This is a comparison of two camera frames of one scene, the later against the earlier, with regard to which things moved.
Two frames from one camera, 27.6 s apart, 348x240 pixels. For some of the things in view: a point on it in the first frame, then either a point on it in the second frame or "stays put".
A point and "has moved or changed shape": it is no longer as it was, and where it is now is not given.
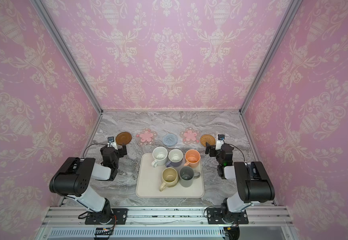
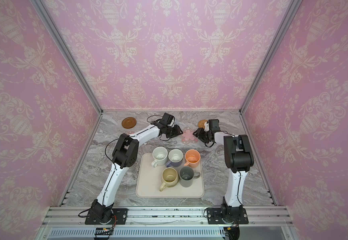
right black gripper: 212,149 to 202,135
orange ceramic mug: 192,158 stays put
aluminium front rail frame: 270,223 stays put
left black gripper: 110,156 to 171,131
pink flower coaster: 190,136 stays put
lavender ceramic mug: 175,157 stays put
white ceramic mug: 160,155 stays put
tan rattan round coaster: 208,138 has moved or changed shape
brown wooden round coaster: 123,137 has moved or changed shape
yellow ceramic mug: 170,177 stays put
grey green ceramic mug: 187,176 stays put
